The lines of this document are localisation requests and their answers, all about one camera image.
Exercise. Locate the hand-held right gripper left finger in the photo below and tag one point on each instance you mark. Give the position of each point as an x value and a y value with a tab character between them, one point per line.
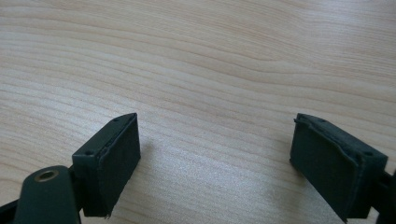
107	168

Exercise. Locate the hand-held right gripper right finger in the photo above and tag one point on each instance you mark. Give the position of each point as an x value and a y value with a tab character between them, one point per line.
336	168

